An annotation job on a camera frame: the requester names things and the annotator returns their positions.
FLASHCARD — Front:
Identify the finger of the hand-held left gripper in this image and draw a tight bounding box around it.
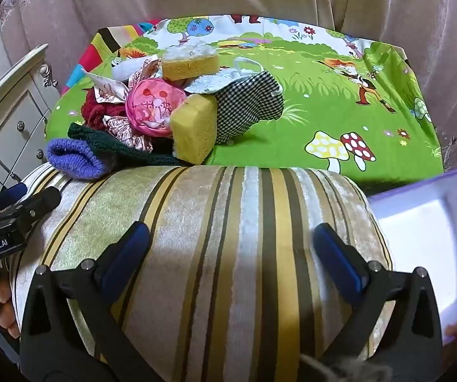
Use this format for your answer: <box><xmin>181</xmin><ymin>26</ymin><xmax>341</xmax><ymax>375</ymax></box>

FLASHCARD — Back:
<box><xmin>0</xmin><ymin>182</ymin><xmax>29</xmax><ymax>219</ymax></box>
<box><xmin>0</xmin><ymin>186</ymin><xmax>62</xmax><ymax>233</ymax></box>

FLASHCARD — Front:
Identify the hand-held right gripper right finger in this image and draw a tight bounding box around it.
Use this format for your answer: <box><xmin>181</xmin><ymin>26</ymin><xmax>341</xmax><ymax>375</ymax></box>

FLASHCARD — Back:
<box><xmin>313</xmin><ymin>223</ymin><xmax>444</xmax><ymax>382</ymax></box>

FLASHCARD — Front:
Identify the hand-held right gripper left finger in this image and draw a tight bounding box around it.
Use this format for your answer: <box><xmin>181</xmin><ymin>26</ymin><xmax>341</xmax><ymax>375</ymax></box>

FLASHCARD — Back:
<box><xmin>19</xmin><ymin>221</ymin><xmax>161</xmax><ymax>382</ymax></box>

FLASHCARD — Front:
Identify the purple box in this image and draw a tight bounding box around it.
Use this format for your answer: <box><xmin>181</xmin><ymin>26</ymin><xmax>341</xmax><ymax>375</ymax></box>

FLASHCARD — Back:
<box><xmin>365</xmin><ymin>167</ymin><xmax>457</xmax><ymax>345</ymax></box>

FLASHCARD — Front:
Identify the dark green knit cloth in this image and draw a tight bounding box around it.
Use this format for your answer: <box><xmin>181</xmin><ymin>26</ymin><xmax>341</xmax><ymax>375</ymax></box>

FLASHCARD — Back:
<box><xmin>67</xmin><ymin>123</ymin><xmax>182</xmax><ymax>168</ymax></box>

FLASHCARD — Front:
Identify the red white patterned scarf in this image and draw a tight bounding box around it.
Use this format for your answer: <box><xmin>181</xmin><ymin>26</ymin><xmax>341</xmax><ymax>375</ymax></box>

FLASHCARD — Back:
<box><xmin>80</xmin><ymin>56</ymin><xmax>162</xmax><ymax>152</ymax></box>

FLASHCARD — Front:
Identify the yellow sponge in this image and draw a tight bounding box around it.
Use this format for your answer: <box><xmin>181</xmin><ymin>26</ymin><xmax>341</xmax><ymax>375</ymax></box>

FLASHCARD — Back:
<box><xmin>162</xmin><ymin>43</ymin><xmax>220</xmax><ymax>81</ymax></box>
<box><xmin>170</xmin><ymin>95</ymin><xmax>218</xmax><ymax>166</ymax></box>

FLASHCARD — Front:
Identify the pink printed pouch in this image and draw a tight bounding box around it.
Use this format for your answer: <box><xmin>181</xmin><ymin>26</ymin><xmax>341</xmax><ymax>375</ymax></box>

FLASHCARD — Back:
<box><xmin>125</xmin><ymin>79</ymin><xmax>189</xmax><ymax>138</ymax></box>

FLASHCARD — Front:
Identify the black white houndstooth pouch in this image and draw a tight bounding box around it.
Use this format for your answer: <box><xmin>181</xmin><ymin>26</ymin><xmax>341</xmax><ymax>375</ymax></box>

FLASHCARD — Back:
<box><xmin>212</xmin><ymin>70</ymin><xmax>286</xmax><ymax>145</ymax></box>

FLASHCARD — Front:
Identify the person's left hand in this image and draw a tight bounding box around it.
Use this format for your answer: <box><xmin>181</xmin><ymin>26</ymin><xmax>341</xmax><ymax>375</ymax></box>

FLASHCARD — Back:
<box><xmin>0</xmin><ymin>278</ymin><xmax>21</xmax><ymax>340</ymax></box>

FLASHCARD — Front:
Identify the purple knit cloth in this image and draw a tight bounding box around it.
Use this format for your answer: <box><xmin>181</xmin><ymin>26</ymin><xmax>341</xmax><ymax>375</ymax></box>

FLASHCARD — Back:
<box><xmin>46</xmin><ymin>138</ymin><xmax>106</xmax><ymax>180</ymax></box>

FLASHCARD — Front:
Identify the white ornate nightstand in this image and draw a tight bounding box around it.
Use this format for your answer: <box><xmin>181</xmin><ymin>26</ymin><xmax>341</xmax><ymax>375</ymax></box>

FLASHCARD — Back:
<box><xmin>0</xmin><ymin>44</ymin><xmax>61</xmax><ymax>208</ymax></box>

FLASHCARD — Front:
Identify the dark red towel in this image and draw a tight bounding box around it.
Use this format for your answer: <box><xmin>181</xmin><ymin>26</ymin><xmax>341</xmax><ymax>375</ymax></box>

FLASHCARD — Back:
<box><xmin>80</xmin><ymin>89</ymin><xmax>129</xmax><ymax>132</ymax></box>

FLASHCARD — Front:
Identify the striped velvet cushion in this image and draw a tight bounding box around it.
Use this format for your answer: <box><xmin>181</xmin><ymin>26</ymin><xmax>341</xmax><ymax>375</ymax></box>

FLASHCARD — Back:
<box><xmin>9</xmin><ymin>163</ymin><xmax>397</xmax><ymax>382</ymax></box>

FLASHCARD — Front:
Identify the white towel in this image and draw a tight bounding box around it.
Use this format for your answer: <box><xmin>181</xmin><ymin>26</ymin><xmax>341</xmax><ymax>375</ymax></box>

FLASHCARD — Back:
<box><xmin>111</xmin><ymin>58</ymin><xmax>146</xmax><ymax>82</ymax></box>

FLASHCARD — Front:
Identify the green cartoon printed bedsheet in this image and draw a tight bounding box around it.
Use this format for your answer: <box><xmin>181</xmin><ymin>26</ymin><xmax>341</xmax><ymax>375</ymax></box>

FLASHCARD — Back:
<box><xmin>45</xmin><ymin>15</ymin><xmax>446</xmax><ymax>187</ymax></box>

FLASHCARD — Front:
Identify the silver shiny pouch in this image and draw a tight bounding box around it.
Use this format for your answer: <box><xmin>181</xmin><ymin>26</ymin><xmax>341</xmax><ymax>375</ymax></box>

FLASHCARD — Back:
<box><xmin>184</xmin><ymin>56</ymin><xmax>261</xmax><ymax>95</ymax></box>

